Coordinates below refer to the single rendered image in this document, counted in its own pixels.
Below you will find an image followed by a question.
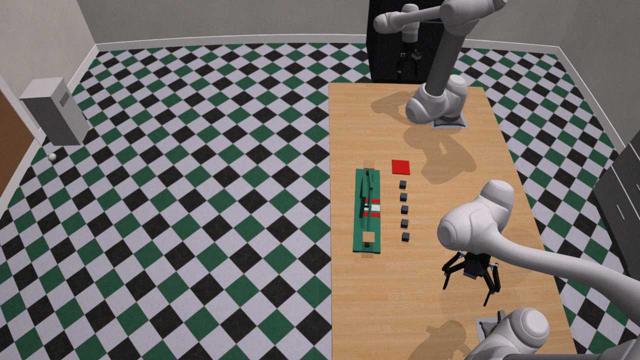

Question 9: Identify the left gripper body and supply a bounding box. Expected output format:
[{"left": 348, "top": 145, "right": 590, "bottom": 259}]
[{"left": 464, "top": 252, "right": 491, "bottom": 269}]

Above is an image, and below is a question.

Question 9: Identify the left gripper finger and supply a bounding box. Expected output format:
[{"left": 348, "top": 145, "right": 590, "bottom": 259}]
[
  {"left": 441, "top": 250, "right": 467, "bottom": 290},
  {"left": 483, "top": 262, "right": 501, "bottom": 307}
]

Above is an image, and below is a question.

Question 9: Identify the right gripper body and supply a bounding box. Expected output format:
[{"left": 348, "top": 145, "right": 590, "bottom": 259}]
[{"left": 403, "top": 41, "right": 416, "bottom": 60}]

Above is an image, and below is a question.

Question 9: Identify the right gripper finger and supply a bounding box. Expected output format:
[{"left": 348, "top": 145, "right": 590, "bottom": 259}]
[
  {"left": 411, "top": 58, "right": 421, "bottom": 77},
  {"left": 395, "top": 53, "right": 411, "bottom": 82}
]

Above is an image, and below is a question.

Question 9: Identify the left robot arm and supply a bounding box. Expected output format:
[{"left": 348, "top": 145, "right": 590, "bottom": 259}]
[{"left": 437, "top": 179, "right": 640, "bottom": 360}]

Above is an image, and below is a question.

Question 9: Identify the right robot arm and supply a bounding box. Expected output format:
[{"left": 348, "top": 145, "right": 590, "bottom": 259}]
[{"left": 373, "top": 0, "right": 508, "bottom": 126}]

